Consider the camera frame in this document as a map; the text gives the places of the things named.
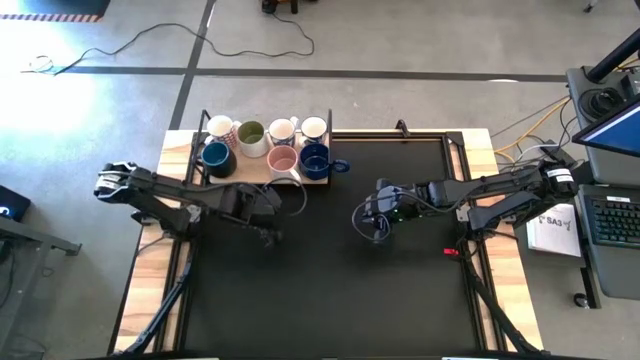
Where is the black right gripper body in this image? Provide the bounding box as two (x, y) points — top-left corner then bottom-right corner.
(367, 179), (432, 225)

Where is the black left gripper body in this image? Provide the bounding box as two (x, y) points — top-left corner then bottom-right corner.
(219, 182), (281, 230)

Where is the white mug pink inside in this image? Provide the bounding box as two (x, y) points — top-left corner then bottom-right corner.
(266, 144), (303, 184)

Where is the dark teal mug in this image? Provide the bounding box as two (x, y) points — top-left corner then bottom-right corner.
(200, 140), (238, 180)

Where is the white mug green inside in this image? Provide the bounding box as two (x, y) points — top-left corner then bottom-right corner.
(236, 120), (270, 159)

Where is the cobalt blue mug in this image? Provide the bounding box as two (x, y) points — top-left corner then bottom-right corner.
(298, 142), (351, 182)

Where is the white mug navy floral print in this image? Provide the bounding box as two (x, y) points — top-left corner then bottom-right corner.
(267, 115), (300, 148)

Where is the white mug red lattice print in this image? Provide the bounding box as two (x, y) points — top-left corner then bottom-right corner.
(205, 114), (241, 150)

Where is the white mug blue brushstroke print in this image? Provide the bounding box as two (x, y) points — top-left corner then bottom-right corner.
(299, 115), (329, 146)

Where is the light wooden shelf board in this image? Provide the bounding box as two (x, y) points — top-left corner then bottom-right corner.
(208, 130), (332, 186)

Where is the black table mat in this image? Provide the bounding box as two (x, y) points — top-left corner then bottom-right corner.
(185, 137), (482, 354)

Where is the white printed booklet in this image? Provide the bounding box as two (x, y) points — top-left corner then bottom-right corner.
(525, 201), (584, 259)

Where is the black power strip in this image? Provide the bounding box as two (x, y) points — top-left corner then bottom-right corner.
(538, 141), (577, 169)

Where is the black red wheeled base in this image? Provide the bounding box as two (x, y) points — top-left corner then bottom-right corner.
(260, 0), (301, 15)

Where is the grey side table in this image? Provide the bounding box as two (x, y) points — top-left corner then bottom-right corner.
(0, 214), (82, 360)

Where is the black keyboard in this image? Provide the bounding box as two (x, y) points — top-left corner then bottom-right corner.
(587, 193), (640, 251)

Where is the blue screen monitor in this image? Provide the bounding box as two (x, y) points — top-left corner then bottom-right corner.
(572, 94), (640, 159)

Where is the grey equipment cart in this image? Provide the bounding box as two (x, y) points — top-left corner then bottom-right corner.
(565, 64), (640, 301)

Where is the black box blue light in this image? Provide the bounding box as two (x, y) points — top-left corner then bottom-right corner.
(0, 183), (32, 222)

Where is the black monitor pole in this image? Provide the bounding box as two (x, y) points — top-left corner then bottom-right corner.
(585, 28), (640, 84)

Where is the hazard striped floor mat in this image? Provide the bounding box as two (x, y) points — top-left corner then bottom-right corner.
(0, 0), (112, 24)

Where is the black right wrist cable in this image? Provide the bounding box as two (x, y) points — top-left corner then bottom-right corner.
(351, 191), (392, 245)

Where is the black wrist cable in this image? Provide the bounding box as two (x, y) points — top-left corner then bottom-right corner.
(351, 191), (392, 245)
(259, 176), (308, 218)

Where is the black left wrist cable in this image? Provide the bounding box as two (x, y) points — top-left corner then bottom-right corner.
(259, 176), (308, 218)

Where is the black aluminium table frame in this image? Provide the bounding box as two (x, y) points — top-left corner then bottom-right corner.
(169, 128), (496, 354)

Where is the black metal rack frame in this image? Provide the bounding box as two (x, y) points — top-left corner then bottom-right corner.
(187, 107), (335, 194)

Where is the black diagonal frame strut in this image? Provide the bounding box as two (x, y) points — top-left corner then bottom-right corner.
(112, 249), (196, 357)
(462, 244), (544, 357)

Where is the yellow cable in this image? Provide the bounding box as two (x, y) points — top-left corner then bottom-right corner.
(494, 97), (572, 156)

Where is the black floor cable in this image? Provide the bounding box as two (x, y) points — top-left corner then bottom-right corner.
(22, 12), (316, 77)

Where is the black round cable coil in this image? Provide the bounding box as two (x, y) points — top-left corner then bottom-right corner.
(578, 85), (626, 120)

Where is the white cable coil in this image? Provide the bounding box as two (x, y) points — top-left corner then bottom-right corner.
(28, 53), (55, 72)

